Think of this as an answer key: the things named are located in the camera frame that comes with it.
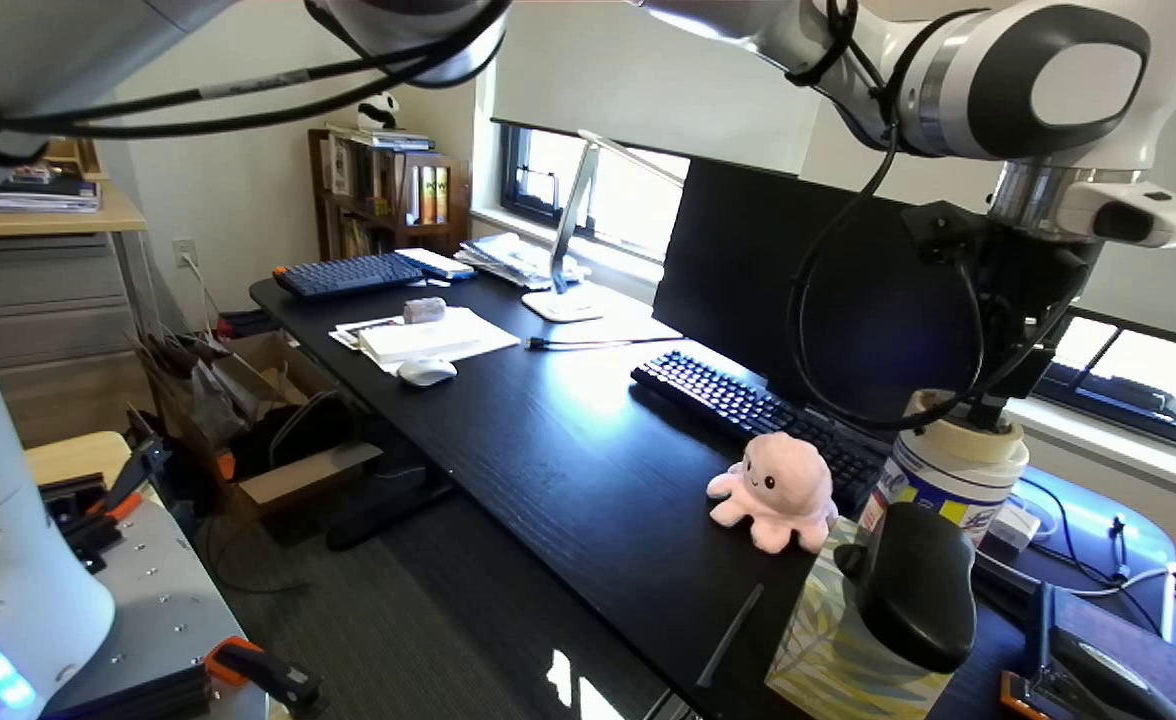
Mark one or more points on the orange black clamp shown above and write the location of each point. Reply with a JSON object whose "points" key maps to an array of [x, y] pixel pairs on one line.
{"points": [[260, 675], [115, 500]]}

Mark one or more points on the books pile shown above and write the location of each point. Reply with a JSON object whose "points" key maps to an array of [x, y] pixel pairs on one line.
{"points": [[41, 187]]}

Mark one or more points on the large white window blind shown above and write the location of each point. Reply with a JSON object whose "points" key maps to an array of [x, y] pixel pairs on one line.
{"points": [[652, 74]]}

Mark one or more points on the dark wooden bookshelf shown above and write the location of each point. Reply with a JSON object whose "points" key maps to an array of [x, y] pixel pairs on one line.
{"points": [[390, 193]]}

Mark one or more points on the black backlit keyboard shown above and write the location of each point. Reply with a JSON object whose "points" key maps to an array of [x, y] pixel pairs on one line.
{"points": [[733, 393]]}

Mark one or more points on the patterned tissue box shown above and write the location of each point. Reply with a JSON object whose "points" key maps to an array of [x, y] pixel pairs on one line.
{"points": [[828, 640]]}

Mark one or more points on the pink octopus plush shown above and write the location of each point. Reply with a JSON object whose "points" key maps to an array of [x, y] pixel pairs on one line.
{"points": [[781, 487]]}

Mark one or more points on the small white box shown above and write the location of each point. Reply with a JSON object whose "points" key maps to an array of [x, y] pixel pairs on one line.
{"points": [[1012, 531]]}

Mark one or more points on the blue binder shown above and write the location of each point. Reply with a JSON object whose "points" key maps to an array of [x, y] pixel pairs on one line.
{"points": [[349, 274]]}

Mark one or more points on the white paper sheets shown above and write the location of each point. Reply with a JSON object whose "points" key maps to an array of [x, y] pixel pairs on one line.
{"points": [[441, 341]]}

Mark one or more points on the white desk lamp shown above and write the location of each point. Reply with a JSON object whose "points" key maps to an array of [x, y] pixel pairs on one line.
{"points": [[571, 266]]}

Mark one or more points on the open cardboard box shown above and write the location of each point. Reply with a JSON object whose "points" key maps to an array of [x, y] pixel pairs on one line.
{"points": [[294, 462]]}

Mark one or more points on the grey bandage roll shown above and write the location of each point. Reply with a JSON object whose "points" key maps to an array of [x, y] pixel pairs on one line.
{"points": [[425, 311]]}

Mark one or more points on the white computer mouse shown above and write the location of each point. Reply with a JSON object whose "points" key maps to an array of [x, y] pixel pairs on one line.
{"points": [[425, 373]]}

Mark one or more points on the black computer mouse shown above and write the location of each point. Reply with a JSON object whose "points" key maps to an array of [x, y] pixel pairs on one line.
{"points": [[923, 585]]}

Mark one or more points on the white wipes canister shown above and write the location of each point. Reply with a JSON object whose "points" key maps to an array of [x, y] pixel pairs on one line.
{"points": [[950, 473]]}

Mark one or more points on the grey dresser with wooden top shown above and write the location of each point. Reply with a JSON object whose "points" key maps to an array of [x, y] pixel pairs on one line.
{"points": [[41, 323]]}

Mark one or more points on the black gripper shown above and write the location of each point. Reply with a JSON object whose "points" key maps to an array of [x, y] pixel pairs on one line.
{"points": [[1012, 286]]}

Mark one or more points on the black computer monitor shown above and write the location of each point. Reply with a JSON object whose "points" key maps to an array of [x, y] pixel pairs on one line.
{"points": [[749, 266]]}

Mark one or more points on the wooden robot mounting table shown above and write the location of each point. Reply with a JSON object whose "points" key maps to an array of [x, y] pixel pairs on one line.
{"points": [[163, 603]]}

